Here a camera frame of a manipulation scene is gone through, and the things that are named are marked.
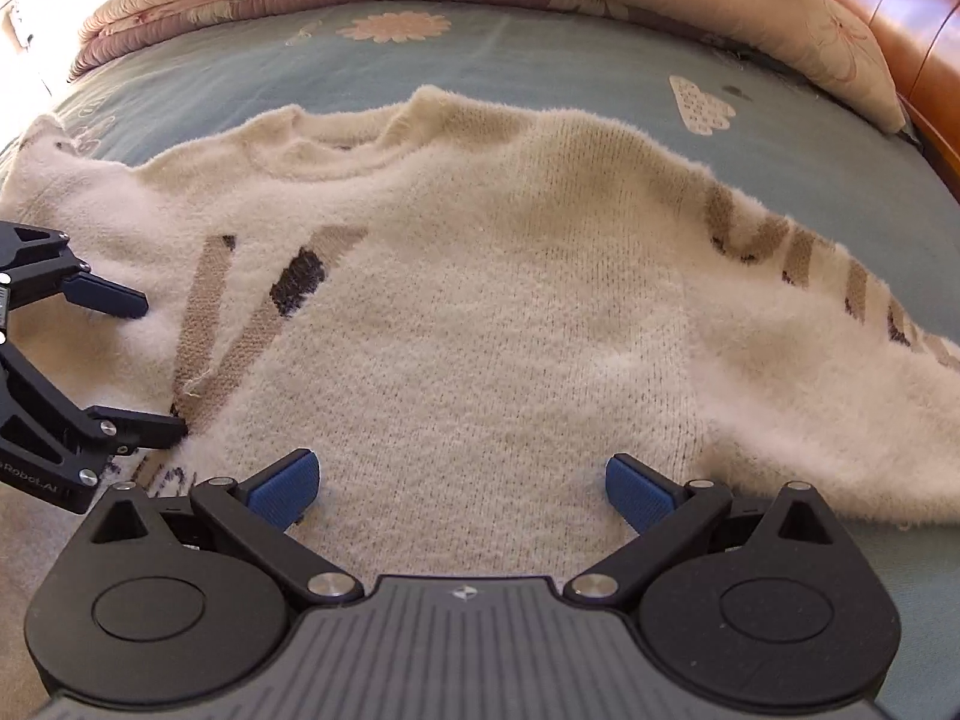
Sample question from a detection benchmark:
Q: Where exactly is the cream knit sweater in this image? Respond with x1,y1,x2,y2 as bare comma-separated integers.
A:
2,86,958,578

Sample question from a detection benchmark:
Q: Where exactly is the blue floral bed sheet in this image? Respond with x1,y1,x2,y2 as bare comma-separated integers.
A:
50,2,958,718

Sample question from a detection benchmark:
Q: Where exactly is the cream floral pillow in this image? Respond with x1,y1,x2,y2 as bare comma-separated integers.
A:
613,0,907,133

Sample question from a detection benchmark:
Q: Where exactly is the orange wooden headboard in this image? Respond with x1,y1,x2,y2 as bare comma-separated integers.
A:
836,0,958,192

